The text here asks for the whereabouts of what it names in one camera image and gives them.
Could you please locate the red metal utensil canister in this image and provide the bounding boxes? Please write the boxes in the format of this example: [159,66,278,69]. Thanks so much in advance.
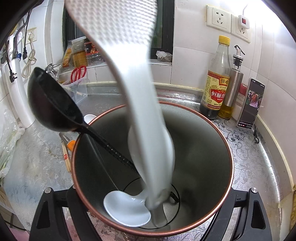
[72,102,234,237]

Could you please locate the wooden chopsticks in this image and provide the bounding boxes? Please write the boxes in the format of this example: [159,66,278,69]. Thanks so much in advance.
[61,141,71,173]

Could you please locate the white ceramic soup spoon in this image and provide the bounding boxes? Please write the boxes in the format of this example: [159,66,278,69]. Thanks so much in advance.
[103,190,151,227]

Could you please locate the black plastic ladle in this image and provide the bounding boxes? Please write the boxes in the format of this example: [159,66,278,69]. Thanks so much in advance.
[28,67,137,172]

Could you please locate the white dimpled rice paddle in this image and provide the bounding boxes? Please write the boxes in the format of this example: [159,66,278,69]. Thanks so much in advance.
[64,0,175,229]

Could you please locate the white MAX plastic spoon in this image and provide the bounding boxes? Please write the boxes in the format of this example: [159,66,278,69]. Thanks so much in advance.
[84,114,96,124]

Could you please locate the clear plastic bag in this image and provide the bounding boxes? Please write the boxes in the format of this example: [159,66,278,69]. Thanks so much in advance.
[1,109,25,179]

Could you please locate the white plastic pipe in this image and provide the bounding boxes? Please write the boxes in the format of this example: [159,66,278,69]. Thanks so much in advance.
[3,58,35,128]

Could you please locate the clear plastic container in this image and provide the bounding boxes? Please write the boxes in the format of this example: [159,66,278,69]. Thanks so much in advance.
[60,77,88,104]

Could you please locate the steel oil dispenser bottle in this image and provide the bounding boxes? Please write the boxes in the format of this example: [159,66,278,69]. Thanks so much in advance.
[218,45,245,120]

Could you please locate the vinegar bottle yellow cap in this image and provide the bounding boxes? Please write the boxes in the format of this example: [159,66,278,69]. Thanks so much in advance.
[200,35,231,120]

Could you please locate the yellow snack packet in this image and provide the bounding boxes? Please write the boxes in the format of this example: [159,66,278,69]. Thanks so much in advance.
[62,45,73,68]

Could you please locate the jar with black label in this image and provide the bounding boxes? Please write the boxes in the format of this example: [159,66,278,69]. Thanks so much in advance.
[84,41,104,66]

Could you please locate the jar with yellow contents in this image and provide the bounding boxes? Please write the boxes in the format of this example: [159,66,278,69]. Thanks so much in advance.
[71,36,88,68]

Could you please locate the orange handled peeler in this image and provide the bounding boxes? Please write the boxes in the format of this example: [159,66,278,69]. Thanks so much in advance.
[67,140,76,152]

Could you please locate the smartphone leaning on wall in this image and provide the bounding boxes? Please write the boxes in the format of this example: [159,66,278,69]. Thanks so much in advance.
[237,78,265,130]

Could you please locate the red handled scissors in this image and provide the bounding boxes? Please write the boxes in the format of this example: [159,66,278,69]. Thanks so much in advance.
[70,65,87,83]

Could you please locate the white switch plug adapter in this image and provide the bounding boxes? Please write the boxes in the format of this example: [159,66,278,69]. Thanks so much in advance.
[231,6,251,43]

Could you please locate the white wall socket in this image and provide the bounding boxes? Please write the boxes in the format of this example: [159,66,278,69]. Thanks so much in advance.
[206,5,231,33]

